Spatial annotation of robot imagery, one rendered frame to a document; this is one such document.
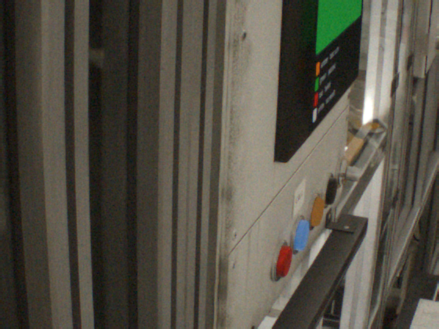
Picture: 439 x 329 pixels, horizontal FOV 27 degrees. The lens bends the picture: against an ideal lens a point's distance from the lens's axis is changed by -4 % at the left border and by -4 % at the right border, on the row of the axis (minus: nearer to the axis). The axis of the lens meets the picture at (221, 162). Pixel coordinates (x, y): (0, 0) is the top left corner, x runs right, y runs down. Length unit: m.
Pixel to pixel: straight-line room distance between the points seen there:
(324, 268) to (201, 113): 0.37
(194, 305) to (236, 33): 0.20
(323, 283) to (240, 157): 0.28
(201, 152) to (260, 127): 0.10
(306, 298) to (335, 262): 0.09
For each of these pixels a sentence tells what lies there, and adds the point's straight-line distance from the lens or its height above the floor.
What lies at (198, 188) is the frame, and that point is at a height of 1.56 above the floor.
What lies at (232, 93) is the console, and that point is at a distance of 0.67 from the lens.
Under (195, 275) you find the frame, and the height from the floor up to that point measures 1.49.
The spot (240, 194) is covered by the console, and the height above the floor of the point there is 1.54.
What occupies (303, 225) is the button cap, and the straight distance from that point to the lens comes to 0.91.
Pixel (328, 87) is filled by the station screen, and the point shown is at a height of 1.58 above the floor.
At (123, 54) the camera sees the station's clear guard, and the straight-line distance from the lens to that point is 0.56.
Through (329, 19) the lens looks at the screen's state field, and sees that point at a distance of 0.83.
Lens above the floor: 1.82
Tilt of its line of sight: 22 degrees down
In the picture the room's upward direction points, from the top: 2 degrees clockwise
